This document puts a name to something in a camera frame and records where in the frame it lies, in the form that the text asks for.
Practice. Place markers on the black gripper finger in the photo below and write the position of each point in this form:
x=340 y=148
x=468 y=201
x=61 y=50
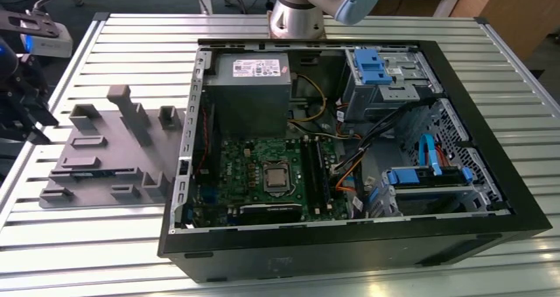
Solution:
x=25 y=130
x=37 y=87

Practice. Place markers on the green RAM stick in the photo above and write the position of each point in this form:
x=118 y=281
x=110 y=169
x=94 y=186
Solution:
x=93 y=174
x=324 y=179

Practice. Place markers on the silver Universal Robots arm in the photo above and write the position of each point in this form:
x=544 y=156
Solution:
x=297 y=18

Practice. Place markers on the grey parts rack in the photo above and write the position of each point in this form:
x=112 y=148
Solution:
x=109 y=130

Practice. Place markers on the grey power supply unit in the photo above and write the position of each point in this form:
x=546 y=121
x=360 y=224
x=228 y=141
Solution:
x=249 y=103

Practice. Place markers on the green motherboard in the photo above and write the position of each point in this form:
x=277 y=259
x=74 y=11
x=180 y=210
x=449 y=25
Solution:
x=237 y=166

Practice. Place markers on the CPU socket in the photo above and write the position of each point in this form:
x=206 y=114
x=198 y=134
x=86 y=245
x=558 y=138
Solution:
x=276 y=162

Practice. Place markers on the silver CPU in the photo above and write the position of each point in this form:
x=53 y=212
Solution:
x=277 y=177

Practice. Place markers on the black graphics card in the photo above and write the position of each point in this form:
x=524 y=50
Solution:
x=270 y=213

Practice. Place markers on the black open PC case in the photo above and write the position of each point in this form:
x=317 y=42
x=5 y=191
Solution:
x=305 y=254

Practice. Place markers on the blue disk carrier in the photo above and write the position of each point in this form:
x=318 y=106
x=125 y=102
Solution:
x=404 y=177
x=372 y=69

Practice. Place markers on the metal drive cage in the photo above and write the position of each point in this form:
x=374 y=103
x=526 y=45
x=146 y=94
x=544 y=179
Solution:
x=397 y=90

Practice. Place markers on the metal disk bay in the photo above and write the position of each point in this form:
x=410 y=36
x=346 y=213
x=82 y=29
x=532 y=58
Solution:
x=437 y=192

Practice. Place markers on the brown wooden cabinet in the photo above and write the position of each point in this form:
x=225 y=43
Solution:
x=516 y=8

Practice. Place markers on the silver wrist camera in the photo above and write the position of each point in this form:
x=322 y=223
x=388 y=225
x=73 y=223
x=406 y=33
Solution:
x=49 y=46

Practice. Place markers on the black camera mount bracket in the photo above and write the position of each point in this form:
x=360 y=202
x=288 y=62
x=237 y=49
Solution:
x=49 y=28

